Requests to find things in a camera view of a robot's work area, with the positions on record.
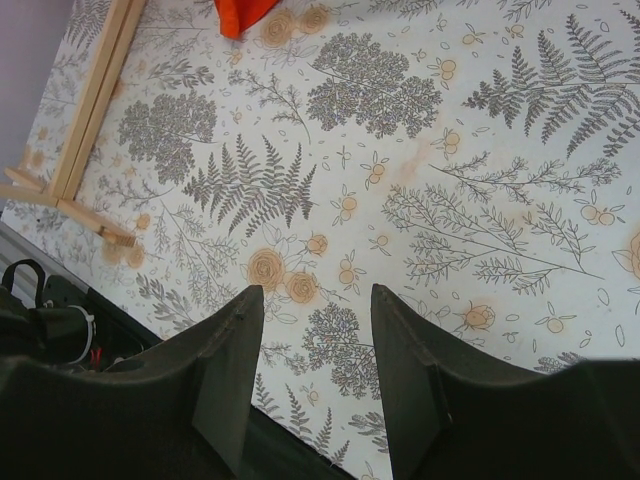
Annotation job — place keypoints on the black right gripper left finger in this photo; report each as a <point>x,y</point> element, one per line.
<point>178,410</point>

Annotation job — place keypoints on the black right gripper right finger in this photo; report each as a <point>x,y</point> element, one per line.
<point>452,411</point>

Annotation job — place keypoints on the orange t shirt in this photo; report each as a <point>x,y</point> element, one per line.
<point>237,16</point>

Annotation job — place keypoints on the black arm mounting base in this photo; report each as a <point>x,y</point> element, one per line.
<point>80,332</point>

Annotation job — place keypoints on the floral patterned table mat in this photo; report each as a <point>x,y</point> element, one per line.
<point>479,158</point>

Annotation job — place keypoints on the left wooden clothes rack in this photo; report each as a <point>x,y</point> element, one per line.
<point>60,192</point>

